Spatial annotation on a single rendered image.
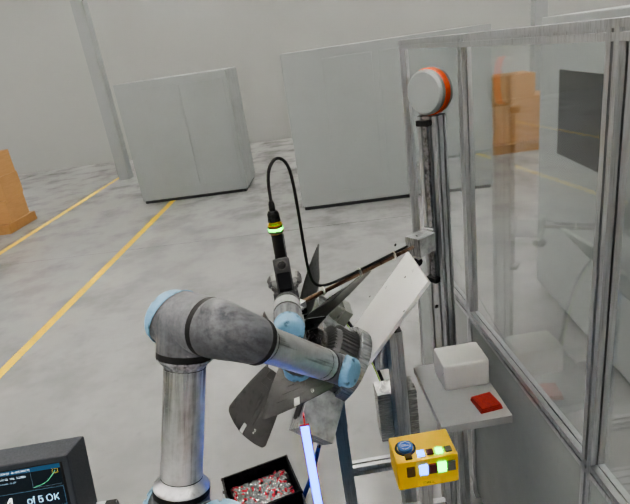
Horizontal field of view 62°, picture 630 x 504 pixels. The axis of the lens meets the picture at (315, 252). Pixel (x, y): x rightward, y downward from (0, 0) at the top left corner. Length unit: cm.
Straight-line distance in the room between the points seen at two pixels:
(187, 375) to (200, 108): 785
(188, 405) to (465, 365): 115
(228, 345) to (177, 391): 17
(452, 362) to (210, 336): 118
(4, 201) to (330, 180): 521
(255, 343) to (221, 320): 8
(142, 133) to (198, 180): 114
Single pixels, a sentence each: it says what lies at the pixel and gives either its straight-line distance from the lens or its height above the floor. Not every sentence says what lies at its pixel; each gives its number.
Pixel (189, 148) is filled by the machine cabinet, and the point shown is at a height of 83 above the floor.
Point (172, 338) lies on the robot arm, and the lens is 105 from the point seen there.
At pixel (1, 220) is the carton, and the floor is 21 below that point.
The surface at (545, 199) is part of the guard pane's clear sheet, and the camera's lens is 152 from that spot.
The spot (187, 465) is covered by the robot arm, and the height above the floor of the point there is 134.
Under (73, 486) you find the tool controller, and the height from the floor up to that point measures 118.
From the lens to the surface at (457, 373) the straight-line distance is 199.
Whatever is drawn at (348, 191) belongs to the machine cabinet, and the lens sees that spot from 722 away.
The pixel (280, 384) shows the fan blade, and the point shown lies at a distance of 159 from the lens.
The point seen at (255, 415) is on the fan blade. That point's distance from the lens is 182.
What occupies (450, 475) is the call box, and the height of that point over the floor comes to 101.
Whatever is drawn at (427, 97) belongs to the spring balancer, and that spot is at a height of 187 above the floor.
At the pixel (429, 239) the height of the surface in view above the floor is 137.
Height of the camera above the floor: 208
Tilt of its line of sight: 21 degrees down
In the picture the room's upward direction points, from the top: 8 degrees counter-clockwise
